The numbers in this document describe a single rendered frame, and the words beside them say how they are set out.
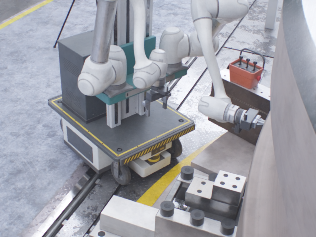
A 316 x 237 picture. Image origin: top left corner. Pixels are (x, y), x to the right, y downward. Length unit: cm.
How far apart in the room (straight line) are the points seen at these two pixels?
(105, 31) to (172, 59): 73
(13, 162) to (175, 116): 125
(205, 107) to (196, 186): 44
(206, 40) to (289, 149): 155
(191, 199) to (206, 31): 88
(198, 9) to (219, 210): 104
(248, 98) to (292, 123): 213
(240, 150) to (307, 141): 229
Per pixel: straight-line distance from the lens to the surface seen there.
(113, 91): 274
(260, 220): 143
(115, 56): 264
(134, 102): 324
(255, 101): 296
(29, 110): 403
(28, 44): 529
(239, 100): 304
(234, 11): 247
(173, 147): 336
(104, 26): 237
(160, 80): 255
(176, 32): 294
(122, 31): 292
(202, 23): 239
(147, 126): 317
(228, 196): 196
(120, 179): 315
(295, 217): 82
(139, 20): 242
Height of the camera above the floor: 212
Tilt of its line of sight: 33 degrees down
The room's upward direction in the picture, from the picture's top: 2 degrees clockwise
